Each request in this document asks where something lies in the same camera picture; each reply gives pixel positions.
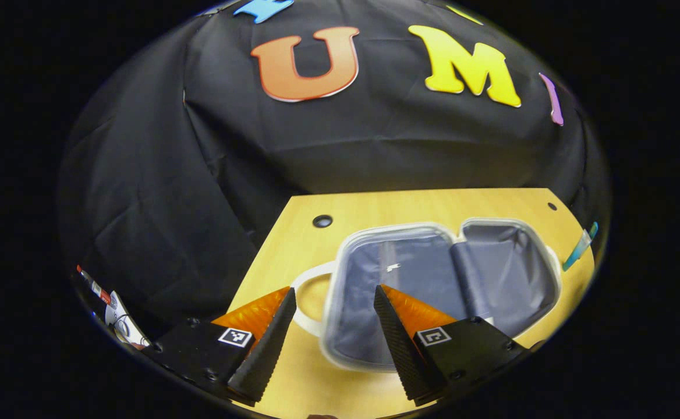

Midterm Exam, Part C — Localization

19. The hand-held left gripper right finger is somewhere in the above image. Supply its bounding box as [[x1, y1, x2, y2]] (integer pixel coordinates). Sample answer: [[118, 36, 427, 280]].
[[373, 284, 531, 407]]

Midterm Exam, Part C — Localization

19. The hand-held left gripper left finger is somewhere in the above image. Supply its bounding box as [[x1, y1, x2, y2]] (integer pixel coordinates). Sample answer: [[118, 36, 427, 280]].
[[141, 286, 298, 407]]

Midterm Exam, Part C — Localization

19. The blue cap bottle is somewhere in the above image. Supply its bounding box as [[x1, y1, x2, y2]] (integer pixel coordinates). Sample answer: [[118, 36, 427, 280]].
[[562, 221, 599, 272]]

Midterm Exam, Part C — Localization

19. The printed white paper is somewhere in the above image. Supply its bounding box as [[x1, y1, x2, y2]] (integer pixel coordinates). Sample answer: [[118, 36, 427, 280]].
[[105, 290, 150, 350]]

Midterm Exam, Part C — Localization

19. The red white strip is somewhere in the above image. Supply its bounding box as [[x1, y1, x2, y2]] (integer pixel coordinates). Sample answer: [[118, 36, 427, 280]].
[[76, 265, 112, 306]]

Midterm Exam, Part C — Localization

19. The black backdrop cloth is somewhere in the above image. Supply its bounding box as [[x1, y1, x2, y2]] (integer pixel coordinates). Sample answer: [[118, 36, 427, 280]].
[[58, 0, 608, 344]]

